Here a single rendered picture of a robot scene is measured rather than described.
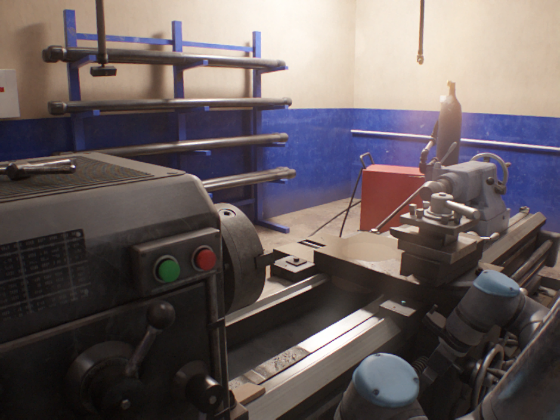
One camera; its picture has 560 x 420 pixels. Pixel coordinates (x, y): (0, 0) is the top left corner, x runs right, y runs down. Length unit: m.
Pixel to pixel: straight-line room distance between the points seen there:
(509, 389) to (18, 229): 0.62
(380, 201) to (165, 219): 3.73
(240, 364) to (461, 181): 1.20
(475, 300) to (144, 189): 0.73
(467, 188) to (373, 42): 4.49
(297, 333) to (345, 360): 0.34
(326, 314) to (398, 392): 0.91
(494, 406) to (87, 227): 0.57
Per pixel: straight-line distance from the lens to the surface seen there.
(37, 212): 0.55
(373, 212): 4.27
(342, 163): 6.22
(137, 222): 0.56
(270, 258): 0.90
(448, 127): 4.14
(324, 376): 1.02
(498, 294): 0.99
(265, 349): 1.30
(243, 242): 0.87
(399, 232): 1.22
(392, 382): 0.63
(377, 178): 4.19
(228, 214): 0.92
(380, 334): 1.19
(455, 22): 5.67
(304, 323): 1.43
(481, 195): 2.08
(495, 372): 1.26
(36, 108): 3.84
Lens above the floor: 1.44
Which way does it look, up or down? 15 degrees down
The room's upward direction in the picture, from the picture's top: straight up
